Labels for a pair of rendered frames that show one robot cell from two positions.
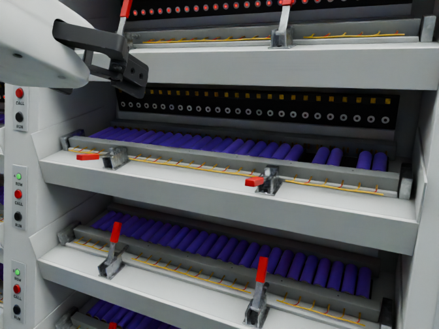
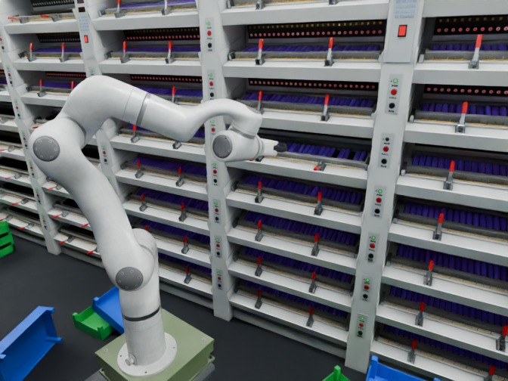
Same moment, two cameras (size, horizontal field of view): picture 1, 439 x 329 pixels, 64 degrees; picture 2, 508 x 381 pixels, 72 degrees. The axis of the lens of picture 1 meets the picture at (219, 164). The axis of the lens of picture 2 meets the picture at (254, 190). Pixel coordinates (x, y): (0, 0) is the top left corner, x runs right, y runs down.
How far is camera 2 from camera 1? 0.91 m
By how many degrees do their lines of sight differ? 15
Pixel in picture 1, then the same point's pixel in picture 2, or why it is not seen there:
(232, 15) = (303, 88)
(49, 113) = not seen: hidden behind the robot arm
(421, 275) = (368, 194)
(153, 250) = (274, 191)
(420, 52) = (367, 128)
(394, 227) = (360, 181)
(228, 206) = (307, 175)
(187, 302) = (292, 209)
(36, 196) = (224, 172)
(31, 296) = (223, 212)
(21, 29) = (270, 151)
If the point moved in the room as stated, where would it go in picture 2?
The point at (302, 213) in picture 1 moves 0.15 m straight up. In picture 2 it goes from (332, 177) to (336, 137)
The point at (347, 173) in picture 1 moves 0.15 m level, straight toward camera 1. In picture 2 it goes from (348, 162) to (341, 174)
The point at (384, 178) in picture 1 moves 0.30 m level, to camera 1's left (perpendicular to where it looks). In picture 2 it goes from (360, 164) to (279, 162)
